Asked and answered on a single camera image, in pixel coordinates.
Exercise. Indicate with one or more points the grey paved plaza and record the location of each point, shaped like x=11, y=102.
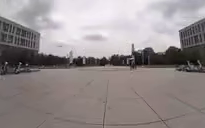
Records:
x=100, y=96

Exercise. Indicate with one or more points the distant buildings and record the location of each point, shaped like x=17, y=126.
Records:
x=141, y=55

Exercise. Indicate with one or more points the person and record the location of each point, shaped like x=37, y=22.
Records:
x=132, y=64

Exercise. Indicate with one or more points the row of trees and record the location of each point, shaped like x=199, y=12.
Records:
x=100, y=60

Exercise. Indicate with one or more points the white banner flag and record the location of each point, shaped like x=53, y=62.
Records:
x=84, y=60
x=71, y=57

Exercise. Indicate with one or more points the grey building with window rows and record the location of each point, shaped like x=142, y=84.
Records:
x=198, y=35

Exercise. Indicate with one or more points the pale building with window rows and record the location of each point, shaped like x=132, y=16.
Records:
x=10, y=35

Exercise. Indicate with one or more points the row of parked bicycles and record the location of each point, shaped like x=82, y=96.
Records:
x=195, y=67
x=5, y=69

